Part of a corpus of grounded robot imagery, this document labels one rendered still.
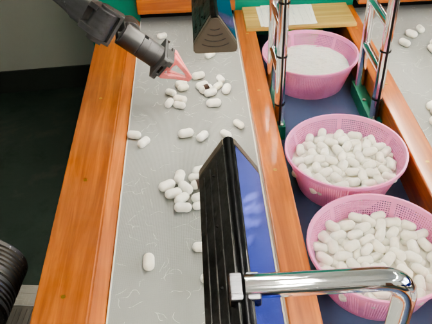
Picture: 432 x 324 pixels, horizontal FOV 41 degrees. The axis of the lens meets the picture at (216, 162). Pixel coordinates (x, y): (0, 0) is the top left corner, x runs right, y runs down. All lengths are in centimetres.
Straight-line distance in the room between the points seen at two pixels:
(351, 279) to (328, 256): 52
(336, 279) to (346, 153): 79
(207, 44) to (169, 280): 43
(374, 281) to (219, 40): 61
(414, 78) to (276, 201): 64
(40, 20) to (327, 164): 192
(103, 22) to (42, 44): 163
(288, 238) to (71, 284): 40
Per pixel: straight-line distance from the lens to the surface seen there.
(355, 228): 116
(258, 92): 147
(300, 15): 183
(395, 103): 147
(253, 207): 68
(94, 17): 136
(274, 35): 148
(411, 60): 172
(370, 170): 129
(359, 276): 57
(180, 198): 117
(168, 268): 107
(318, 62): 167
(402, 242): 117
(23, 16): 292
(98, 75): 159
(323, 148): 133
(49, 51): 299
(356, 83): 161
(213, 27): 105
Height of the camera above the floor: 155
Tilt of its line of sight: 39 degrees down
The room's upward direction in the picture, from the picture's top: 2 degrees counter-clockwise
